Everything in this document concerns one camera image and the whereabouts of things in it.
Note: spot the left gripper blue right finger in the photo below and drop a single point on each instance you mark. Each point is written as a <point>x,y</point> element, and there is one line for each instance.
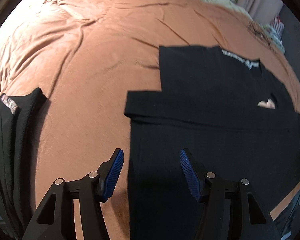
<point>192,174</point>

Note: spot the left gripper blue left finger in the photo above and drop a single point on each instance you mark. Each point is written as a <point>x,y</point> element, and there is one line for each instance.
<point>96,188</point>

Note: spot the black teddy bear t-shirt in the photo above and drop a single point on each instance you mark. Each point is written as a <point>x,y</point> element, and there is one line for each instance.
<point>233,115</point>

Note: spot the folded black printed garment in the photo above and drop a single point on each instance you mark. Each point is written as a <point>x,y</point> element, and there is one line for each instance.
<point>18,116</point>

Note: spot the salmon orange blanket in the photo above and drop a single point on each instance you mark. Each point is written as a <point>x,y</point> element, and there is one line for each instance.
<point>86,56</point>

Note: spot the pink curtain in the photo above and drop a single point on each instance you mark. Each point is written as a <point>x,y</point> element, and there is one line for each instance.
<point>261,11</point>

